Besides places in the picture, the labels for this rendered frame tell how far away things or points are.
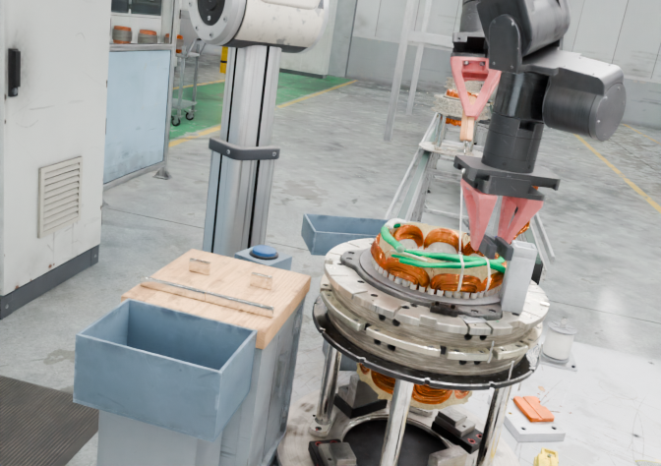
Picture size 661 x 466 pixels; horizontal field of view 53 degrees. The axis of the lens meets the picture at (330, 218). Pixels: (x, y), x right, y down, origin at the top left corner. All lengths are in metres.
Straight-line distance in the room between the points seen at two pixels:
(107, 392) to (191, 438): 0.10
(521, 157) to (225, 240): 0.70
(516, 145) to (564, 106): 0.07
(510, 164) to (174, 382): 0.42
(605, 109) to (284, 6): 0.66
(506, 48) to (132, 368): 0.50
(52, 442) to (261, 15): 1.65
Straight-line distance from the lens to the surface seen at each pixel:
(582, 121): 0.68
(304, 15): 1.22
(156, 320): 0.83
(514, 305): 0.89
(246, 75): 1.22
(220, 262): 0.97
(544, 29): 0.69
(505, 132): 0.72
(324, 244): 1.16
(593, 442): 1.31
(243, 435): 0.87
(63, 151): 3.26
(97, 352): 0.76
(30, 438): 2.41
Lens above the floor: 1.42
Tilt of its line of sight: 17 degrees down
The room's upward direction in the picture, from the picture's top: 9 degrees clockwise
